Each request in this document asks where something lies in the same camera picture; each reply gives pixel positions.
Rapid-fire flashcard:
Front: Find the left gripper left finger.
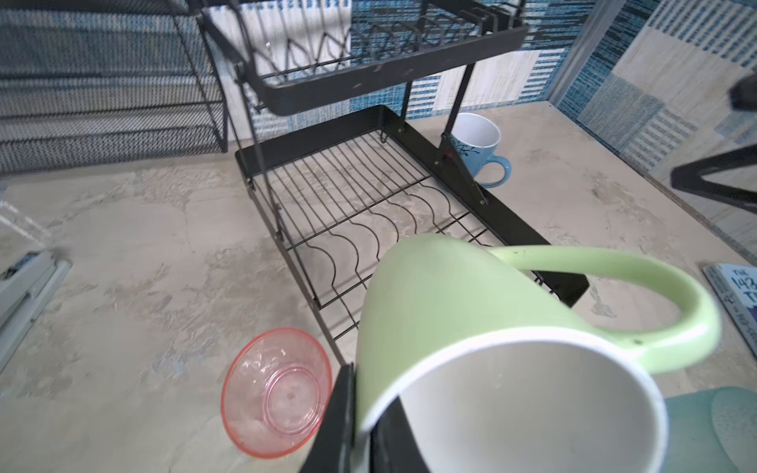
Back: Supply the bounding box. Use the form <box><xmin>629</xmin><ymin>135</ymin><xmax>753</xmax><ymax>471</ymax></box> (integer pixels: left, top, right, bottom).
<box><xmin>300</xmin><ymin>364</ymin><xmax>355</xmax><ymax>473</ymax></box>

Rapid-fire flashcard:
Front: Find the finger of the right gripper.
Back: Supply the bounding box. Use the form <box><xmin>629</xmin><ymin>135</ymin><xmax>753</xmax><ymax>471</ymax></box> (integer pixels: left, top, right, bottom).
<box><xmin>729</xmin><ymin>74</ymin><xmax>757</xmax><ymax>112</ymax></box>
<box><xmin>670</xmin><ymin>145</ymin><xmax>756</xmax><ymax>214</ymax></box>

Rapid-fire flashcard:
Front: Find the clear pink plastic cup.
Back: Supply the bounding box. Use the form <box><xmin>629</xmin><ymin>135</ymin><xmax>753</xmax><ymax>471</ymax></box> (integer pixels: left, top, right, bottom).
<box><xmin>220</xmin><ymin>327</ymin><xmax>332</xmax><ymax>459</ymax></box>

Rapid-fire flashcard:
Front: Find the translucent teal plastic cup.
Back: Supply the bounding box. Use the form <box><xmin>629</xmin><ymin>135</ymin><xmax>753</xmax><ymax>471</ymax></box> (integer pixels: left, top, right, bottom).
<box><xmin>662</xmin><ymin>387</ymin><xmax>756</xmax><ymax>472</ymax></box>

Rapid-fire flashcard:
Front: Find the black two-tier dish rack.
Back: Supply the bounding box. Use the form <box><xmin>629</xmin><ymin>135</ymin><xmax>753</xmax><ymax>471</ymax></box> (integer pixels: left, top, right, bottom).
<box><xmin>197</xmin><ymin>0</ymin><xmax>591</xmax><ymax>368</ymax></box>

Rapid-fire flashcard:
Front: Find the light green ceramic mug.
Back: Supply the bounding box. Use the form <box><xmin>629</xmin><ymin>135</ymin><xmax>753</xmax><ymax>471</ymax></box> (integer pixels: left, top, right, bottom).
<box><xmin>352</xmin><ymin>234</ymin><xmax>722</xmax><ymax>472</ymax></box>

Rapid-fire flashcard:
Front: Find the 143-storey treehouse book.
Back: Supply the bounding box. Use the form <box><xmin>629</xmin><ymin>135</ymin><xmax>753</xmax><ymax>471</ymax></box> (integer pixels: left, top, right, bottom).
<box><xmin>703</xmin><ymin>263</ymin><xmax>757</xmax><ymax>355</ymax></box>

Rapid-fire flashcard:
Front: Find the blue speckled ceramic mug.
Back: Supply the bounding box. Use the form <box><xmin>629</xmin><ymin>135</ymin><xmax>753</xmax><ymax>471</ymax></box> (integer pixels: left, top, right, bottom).
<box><xmin>451</xmin><ymin>112</ymin><xmax>513</xmax><ymax>189</ymax></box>

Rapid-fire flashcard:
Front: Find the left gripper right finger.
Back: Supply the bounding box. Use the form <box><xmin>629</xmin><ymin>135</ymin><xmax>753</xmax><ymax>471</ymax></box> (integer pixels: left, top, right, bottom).
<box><xmin>369</xmin><ymin>397</ymin><xmax>430</xmax><ymax>473</ymax></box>

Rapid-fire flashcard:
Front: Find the black mesh shelf unit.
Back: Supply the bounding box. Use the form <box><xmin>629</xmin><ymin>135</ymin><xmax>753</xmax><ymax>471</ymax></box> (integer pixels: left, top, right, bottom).
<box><xmin>1</xmin><ymin>1</ymin><xmax>229</xmax><ymax>177</ymax></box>

